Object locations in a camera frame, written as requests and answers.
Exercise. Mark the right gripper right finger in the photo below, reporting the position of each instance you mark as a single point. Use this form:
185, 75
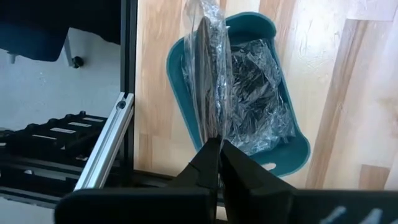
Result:
248, 186

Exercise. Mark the black table frame rail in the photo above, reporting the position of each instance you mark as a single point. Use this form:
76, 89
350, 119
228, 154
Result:
128, 46

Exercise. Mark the silver aluminium extrusion bar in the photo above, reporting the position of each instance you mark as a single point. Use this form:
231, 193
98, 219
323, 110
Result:
105, 143

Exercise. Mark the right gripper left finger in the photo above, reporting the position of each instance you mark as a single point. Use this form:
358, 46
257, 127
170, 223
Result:
205, 168

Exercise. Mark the black comb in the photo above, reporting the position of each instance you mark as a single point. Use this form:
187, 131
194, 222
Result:
264, 130
255, 62
208, 77

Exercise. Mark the teal plastic bin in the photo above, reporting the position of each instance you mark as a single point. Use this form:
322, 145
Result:
280, 158

